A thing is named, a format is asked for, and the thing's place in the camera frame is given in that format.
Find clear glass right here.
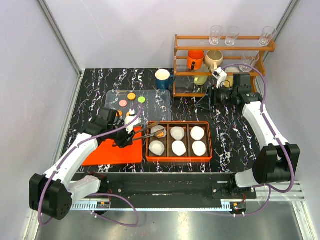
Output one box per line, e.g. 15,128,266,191
259,26,277,47

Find yellow round cookie top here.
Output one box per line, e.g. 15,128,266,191
127,92,136,101

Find wooden dish rack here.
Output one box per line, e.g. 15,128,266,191
172,34,277,98

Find pink round cookie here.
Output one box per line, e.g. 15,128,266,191
119,99,128,108

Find clear glass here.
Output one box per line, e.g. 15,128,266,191
209,25,224,46
259,26,277,47
224,26,240,46

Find orange compartment cookie box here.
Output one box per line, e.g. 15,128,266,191
145,121,213,163

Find orange mug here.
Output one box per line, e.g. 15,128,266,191
187,50,205,71

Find clear glass far left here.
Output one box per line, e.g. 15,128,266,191
209,25,224,46

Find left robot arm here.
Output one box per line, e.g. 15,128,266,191
29,104,143,226

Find white paper cup front-right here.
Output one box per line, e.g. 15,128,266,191
192,141,207,157

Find blue mug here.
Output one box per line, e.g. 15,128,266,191
155,69,176,90

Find beige mug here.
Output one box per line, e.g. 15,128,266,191
204,50,224,72

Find orange box lid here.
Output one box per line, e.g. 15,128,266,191
82,134,143,167

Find pale yellow cup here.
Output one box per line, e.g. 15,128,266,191
194,75,208,86

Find white paper cup back-middle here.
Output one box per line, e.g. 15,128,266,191
170,126,185,141

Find green round cookie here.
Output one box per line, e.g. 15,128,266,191
138,96,146,104

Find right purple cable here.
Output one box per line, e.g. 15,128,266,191
204,62,295,217

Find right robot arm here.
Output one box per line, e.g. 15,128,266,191
202,70,300,199

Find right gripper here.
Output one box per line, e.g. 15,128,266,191
196,83,238,111

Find clear glass lower shelf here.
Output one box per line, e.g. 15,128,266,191
239,51,260,73

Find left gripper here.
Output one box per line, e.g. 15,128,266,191
107,119,136,148

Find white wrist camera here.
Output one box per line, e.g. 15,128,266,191
211,67,228,89
124,109,142,125

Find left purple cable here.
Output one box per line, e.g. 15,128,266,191
38,102,145,227

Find white paper cup front-middle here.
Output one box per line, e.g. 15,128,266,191
172,140,187,157

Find black metal tongs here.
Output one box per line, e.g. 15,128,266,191
133,121,159,142

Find white paper cup front-left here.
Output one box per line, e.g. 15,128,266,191
148,140,165,156

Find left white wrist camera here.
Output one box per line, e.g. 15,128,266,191
124,109,142,125

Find yellow mug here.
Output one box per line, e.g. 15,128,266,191
223,74,234,88

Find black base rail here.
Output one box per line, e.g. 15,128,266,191
79,172,258,210

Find purple cable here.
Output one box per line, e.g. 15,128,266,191
38,102,145,227
204,62,295,217

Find clear plastic tray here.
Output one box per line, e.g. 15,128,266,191
104,90,172,125

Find white paper cup back-left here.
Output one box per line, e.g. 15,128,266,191
150,125,167,138

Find clear glass middle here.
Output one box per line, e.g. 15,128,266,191
224,26,240,46

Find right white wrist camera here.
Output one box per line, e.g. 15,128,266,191
211,67,228,89

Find white paper cup back-right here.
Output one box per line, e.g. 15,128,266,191
190,126,205,141

